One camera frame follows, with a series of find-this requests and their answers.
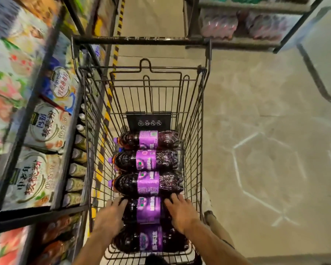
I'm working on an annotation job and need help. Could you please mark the blue white food bag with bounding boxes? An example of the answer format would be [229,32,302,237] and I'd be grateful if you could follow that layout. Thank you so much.
[40,56,81,113]

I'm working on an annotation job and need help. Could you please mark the dark metal display table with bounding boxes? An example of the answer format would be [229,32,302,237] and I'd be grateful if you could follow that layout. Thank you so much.
[183,0,331,105]

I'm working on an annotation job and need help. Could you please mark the row of orange tea bottles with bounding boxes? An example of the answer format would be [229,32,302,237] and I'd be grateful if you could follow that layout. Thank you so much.
[33,215,81,265]

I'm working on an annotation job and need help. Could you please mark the row of pale capped jars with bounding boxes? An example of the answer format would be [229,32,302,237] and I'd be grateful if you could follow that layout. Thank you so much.
[62,102,89,207]

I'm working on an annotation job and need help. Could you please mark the white printed food bag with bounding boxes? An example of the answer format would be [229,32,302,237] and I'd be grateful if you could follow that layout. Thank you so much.
[1,147,64,212]
[16,100,72,155]

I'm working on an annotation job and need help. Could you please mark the black shorts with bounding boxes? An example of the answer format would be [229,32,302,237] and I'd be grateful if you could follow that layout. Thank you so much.
[143,254,203,265]

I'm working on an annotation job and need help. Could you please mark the person's left forearm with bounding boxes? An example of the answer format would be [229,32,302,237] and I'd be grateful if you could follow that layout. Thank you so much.
[71,229,119,265]

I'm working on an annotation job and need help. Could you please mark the black wire shopping cart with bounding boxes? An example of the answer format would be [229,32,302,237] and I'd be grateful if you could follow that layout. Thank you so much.
[70,35,212,265]

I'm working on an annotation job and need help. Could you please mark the person's right white shoe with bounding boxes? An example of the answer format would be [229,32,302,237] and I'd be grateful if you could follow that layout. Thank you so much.
[200,187,214,218]

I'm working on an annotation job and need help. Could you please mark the pack of red capped bottles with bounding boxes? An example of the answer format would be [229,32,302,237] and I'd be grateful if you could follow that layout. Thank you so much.
[245,12,290,40]
[201,11,239,39]

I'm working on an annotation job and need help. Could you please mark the person's right hand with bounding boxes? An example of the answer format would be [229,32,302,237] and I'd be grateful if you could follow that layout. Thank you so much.
[163,193,202,235]

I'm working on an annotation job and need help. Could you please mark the person's left hand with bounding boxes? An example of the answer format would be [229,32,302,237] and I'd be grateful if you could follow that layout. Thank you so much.
[93,197,129,238]

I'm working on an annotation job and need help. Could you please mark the black metal store shelf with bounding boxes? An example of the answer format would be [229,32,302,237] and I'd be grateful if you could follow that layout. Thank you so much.
[0,0,127,265]

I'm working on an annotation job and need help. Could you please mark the person's right leg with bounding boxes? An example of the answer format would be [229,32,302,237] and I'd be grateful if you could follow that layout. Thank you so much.
[204,211,235,249]

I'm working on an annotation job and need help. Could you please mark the person's right forearm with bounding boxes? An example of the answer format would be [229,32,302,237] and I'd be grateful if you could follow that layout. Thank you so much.
[185,220,252,265]

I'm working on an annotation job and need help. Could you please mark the row of red juice cartons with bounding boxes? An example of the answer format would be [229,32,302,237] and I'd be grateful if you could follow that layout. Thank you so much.
[0,227,28,265]

